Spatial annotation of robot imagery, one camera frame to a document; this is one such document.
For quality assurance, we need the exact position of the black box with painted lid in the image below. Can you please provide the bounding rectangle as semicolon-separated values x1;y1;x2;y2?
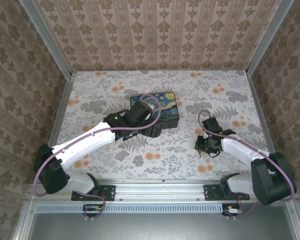
129;91;180;130

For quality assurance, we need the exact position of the floral patterned table cover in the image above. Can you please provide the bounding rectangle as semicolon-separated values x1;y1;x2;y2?
47;70;275;181

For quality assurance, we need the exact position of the small circuit board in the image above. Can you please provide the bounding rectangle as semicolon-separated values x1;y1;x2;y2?
221;203;242;217
82;204;103;217

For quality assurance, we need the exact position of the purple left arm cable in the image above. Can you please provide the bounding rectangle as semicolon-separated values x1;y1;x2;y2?
32;93;163;222

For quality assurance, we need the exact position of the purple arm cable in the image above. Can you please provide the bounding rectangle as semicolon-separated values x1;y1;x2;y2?
32;93;163;222
198;109;297;220

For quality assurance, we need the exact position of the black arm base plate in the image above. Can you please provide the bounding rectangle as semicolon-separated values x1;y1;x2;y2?
71;184;116;202
203;184;251;202

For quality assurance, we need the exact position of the aluminium table side rail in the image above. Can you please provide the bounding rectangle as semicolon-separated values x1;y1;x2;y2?
246;73;286;181
36;73;76;184

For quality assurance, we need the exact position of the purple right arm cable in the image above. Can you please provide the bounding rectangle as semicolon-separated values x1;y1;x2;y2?
198;109;297;220

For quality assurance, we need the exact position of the aluminium mounting rail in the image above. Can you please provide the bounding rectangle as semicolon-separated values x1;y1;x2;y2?
27;178;296;202

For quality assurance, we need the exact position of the grey slotted cable duct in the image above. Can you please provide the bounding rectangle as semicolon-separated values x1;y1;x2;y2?
36;202;225;214

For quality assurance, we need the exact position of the aluminium frame post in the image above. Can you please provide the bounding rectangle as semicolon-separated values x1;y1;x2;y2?
246;0;295;76
17;0;73;79

